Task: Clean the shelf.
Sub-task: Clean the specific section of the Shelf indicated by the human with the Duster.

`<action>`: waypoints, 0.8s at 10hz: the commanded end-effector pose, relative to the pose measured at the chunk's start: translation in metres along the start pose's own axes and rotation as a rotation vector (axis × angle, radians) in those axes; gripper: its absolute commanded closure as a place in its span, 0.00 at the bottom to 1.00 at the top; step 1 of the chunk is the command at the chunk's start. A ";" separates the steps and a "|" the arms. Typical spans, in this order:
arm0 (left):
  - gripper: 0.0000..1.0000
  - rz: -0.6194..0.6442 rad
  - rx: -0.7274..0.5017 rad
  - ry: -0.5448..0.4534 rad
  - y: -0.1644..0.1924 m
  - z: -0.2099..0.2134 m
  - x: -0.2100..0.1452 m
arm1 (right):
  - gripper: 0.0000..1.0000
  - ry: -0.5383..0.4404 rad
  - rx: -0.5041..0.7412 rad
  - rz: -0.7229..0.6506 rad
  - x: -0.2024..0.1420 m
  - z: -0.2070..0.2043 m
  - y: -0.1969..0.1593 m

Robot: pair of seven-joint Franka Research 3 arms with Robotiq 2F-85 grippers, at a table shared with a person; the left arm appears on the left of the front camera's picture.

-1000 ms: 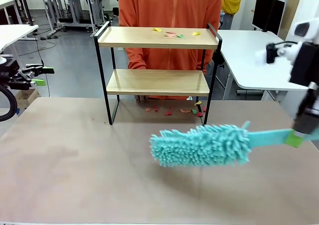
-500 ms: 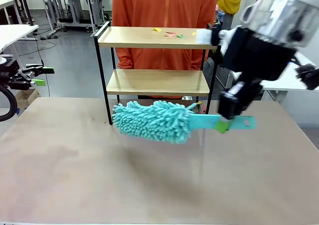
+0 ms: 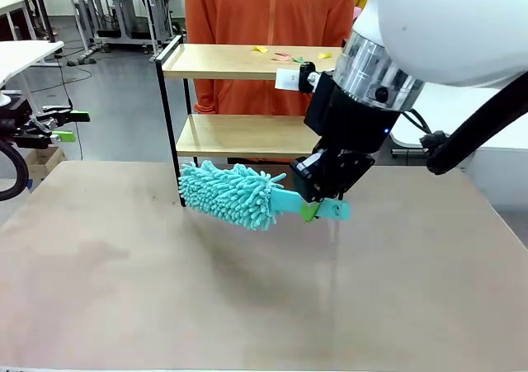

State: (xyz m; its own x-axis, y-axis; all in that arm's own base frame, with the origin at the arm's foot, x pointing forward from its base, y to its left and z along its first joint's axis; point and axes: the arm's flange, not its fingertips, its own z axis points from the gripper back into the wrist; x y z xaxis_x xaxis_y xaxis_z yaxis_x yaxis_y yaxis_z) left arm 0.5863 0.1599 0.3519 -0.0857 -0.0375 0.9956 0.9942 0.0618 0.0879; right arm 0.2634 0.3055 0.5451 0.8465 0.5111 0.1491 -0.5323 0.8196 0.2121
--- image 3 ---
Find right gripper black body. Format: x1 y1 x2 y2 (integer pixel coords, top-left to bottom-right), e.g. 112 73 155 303
313 83 403 171

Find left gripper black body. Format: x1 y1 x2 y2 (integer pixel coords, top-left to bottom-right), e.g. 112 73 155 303
0 115 53 149

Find teal microfiber duster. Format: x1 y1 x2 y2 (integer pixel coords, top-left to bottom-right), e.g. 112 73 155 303
177 160 352 232

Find white desk with dark shelf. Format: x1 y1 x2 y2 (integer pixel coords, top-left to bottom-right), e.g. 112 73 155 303
0 0 51 42

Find cardboard box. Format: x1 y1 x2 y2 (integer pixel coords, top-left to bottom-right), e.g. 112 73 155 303
25 145 67 180

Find white table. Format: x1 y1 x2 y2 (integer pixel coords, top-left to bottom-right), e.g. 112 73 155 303
389 83 528 171
0 40 66 117

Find white label tag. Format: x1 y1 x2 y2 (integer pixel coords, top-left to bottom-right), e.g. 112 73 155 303
275 68 300 92

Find black stand pole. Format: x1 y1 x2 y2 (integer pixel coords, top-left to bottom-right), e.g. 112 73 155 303
31 0 58 44

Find person in orange hoodie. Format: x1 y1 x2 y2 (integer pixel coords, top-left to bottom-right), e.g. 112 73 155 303
184 0 356 166

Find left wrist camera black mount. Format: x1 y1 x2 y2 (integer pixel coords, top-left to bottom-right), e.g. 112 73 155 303
0 93 34 120

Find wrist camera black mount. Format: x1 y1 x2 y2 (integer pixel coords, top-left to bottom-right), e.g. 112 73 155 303
0 93 34 120
299 60 343 136

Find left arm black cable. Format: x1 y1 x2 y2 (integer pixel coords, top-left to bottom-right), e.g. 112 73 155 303
0 140 30 202

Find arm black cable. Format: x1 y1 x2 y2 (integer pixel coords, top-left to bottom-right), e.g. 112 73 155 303
419 69 528 176
0 140 30 202

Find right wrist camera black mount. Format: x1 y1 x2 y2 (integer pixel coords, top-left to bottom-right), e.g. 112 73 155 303
299 60 343 136

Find black metal shelf frame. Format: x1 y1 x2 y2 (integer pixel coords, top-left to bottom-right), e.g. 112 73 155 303
154 35 199 209

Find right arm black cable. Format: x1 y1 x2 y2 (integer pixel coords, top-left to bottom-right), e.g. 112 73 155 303
419 69 528 176

